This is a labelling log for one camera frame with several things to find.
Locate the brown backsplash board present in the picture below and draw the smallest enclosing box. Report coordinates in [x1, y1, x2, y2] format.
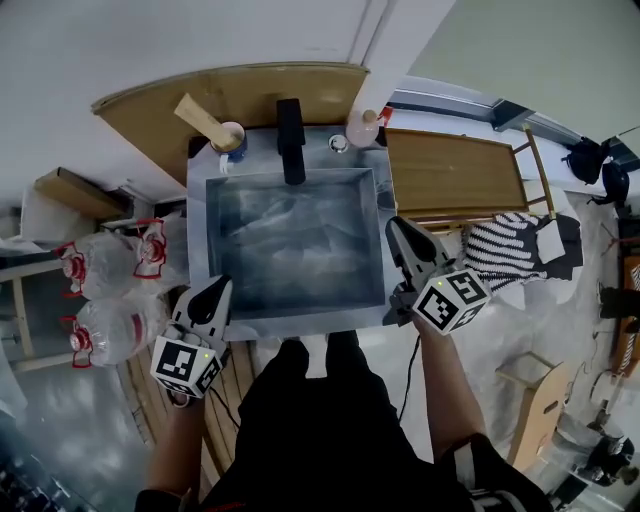
[90, 61, 372, 187]

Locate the pink bottle with round cap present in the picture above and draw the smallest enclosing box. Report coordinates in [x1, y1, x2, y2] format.
[345, 108, 382, 148]

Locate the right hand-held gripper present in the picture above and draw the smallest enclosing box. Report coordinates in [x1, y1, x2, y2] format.
[383, 215, 492, 337]

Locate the wooden tray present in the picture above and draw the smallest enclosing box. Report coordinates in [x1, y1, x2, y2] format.
[383, 127, 532, 224]

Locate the black faucet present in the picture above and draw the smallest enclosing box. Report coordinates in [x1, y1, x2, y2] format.
[276, 98, 308, 187]

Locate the steel sink counter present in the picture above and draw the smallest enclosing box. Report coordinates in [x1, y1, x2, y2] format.
[186, 124, 390, 343]

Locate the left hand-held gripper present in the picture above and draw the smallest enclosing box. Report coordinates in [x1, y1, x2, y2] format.
[149, 274, 234, 399]

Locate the person's right forearm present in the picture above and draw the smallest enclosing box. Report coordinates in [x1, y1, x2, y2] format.
[412, 313, 489, 464]

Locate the blue mug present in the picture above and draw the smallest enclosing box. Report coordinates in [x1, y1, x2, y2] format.
[209, 121, 249, 164]

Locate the person's left forearm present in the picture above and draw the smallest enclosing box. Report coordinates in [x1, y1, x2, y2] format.
[143, 392, 207, 501]

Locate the black backpack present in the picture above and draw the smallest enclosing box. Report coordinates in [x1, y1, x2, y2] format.
[561, 136, 632, 205]

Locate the wooden rack frame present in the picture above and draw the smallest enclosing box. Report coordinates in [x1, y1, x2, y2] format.
[513, 122, 558, 220]

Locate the black and white striped cloth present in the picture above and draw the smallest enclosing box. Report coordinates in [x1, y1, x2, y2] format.
[461, 210, 584, 297]

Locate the large clear water jug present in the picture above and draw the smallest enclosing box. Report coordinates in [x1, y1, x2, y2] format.
[53, 231, 147, 300]
[131, 215, 190, 282]
[59, 295, 172, 370]

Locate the wooden stool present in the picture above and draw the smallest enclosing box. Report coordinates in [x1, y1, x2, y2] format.
[494, 349, 572, 472]

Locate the person's black clothing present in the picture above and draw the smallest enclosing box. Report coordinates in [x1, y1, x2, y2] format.
[134, 329, 554, 512]

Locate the black cable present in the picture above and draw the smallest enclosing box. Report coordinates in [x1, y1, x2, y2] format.
[208, 385, 242, 432]
[396, 333, 422, 422]

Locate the cardboard box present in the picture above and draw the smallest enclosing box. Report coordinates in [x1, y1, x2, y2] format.
[33, 166, 127, 222]

